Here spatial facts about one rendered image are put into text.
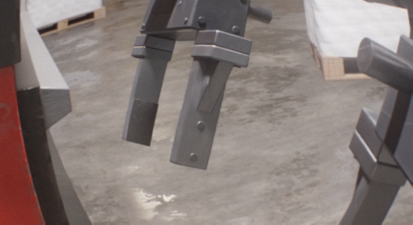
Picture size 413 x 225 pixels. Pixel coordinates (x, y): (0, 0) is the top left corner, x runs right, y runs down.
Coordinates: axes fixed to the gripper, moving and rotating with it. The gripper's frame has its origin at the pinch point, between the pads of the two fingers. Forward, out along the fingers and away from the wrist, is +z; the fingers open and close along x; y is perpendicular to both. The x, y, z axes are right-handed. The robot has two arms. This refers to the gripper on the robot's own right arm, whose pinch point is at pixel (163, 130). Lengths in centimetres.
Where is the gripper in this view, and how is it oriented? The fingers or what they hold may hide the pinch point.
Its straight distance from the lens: 61.1
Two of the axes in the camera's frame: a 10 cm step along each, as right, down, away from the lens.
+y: 9.0, 2.0, 3.9
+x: -3.8, -0.9, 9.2
